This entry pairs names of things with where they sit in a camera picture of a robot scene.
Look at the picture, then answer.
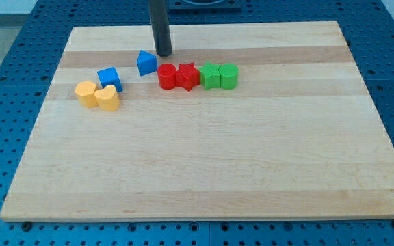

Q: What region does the red star block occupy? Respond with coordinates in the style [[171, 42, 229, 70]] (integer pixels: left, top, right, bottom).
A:
[[175, 63, 200, 92]]

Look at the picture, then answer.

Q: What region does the green star block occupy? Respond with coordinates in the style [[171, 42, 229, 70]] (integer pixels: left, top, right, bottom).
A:
[[198, 62, 221, 90]]

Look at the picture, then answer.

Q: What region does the red cylinder block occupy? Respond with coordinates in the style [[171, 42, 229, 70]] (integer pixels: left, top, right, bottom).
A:
[[157, 63, 176, 90]]

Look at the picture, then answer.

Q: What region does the green cylinder block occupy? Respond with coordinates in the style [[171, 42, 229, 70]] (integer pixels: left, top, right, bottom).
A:
[[219, 64, 239, 90]]

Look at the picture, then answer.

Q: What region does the blue triangle block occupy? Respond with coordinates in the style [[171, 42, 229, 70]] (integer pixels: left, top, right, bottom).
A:
[[137, 50, 157, 76]]

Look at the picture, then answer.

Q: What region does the yellow heart block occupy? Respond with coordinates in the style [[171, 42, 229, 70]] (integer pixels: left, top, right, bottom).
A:
[[94, 85, 120, 111]]

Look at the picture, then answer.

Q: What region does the blue cube block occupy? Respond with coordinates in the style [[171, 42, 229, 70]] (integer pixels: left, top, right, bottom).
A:
[[97, 67, 123, 92]]

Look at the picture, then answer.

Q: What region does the light wooden board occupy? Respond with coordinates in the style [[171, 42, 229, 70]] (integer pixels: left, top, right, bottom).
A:
[[0, 21, 394, 223]]

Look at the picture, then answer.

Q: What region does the yellow hexagon block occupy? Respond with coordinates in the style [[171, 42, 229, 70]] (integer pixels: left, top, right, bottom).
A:
[[74, 81, 98, 108]]

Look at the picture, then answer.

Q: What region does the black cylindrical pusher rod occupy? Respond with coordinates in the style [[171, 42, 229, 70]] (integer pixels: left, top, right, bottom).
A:
[[148, 0, 172, 57]]

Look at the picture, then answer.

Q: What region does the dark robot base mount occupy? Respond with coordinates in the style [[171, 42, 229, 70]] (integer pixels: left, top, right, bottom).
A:
[[166, 0, 241, 12]]

